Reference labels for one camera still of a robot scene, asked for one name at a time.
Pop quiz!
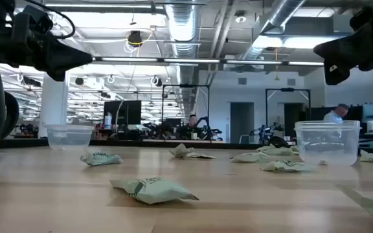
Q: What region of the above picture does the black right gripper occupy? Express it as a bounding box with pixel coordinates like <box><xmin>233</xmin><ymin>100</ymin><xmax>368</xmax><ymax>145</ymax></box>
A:
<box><xmin>313</xmin><ymin>5</ymin><xmax>373</xmax><ymax>86</ymax></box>

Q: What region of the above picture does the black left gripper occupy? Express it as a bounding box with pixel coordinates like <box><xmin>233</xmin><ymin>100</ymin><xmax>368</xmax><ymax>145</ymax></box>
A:
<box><xmin>11</xmin><ymin>5</ymin><xmax>93</xmax><ymax>82</ymax></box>

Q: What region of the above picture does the clear plastic bin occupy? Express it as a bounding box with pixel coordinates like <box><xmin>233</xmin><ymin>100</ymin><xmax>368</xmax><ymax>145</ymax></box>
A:
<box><xmin>294</xmin><ymin>120</ymin><xmax>362</xmax><ymax>166</ymax></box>
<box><xmin>43</xmin><ymin>124</ymin><xmax>95</xmax><ymax>151</ymax></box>

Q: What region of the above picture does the white building column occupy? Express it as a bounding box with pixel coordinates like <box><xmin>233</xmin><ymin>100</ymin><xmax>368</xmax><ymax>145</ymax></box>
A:
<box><xmin>38</xmin><ymin>72</ymin><xmax>70</xmax><ymax>139</ymax></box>

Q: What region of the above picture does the person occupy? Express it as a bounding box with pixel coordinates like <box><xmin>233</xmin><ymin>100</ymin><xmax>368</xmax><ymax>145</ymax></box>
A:
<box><xmin>180</xmin><ymin>113</ymin><xmax>203</xmax><ymax>140</ymax></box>
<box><xmin>322</xmin><ymin>103</ymin><xmax>350</xmax><ymax>123</ymax></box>

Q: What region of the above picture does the black monitor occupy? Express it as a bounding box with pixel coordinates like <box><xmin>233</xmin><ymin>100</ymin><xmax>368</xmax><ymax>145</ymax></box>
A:
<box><xmin>103</xmin><ymin>100</ymin><xmax>142</xmax><ymax>126</ymax></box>

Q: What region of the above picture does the dark door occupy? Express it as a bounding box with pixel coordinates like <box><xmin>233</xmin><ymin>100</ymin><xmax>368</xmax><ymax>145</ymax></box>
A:
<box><xmin>283</xmin><ymin>102</ymin><xmax>306</xmax><ymax>130</ymax></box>

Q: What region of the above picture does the round ceiling lamp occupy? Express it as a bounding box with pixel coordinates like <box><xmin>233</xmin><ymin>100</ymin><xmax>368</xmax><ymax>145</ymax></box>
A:
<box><xmin>234</xmin><ymin>10</ymin><xmax>247</xmax><ymax>24</ymax></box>

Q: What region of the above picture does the grey door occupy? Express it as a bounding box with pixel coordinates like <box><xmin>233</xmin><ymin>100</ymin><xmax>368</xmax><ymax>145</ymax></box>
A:
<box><xmin>230</xmin><ymin>102</ymin><xmax>255</xmax><ymax>144</ymax></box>

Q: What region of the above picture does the long white light bar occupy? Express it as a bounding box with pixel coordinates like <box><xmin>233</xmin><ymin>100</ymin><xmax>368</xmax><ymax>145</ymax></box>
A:
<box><xmin>92</xmin><ymin>56</ymin><xmax>325</xmax><ymax>67</ymax></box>

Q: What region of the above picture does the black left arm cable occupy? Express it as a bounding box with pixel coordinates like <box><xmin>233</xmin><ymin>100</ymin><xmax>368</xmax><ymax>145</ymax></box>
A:
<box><xmin>24</xmin><ymin>0</ymin><xmax>76</xmax><ymax>40</ymax></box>

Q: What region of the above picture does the silver ceiling duct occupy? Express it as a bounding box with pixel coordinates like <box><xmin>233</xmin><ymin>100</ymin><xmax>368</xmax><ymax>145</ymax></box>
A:
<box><xmin>243</xmin><ymin>0</ymin><xmax>307</xmax><ymax>61</ymax></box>
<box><xmin>164</xmin><ymin>0</ymin><xmax>202</xmax><ymax>119</ymax></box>

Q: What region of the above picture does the yellow hanging cord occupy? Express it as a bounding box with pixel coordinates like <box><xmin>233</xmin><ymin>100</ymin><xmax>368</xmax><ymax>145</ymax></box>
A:
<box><xmin>273</xmin><ymin>47</ymin><xmax>280</xmax><ymax>82</ymax></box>

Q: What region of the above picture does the black gantry frame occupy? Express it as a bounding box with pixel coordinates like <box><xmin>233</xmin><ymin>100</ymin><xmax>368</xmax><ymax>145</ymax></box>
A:
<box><xmin>264</xmin><ymin>87</ymin><xmax>311</xmax><ymax>137</ymax></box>
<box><xmin>161</xmin><ymin>83</ymin><xmax>211</xmax><ymax>140</ymax></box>

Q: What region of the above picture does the black ceiling device yellow cable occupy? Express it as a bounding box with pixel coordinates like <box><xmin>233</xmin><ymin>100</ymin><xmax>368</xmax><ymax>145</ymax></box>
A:
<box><xmin>127</xmin><ymin>30</ymin><xmax>144</xmax><ymax>48</ymax></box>

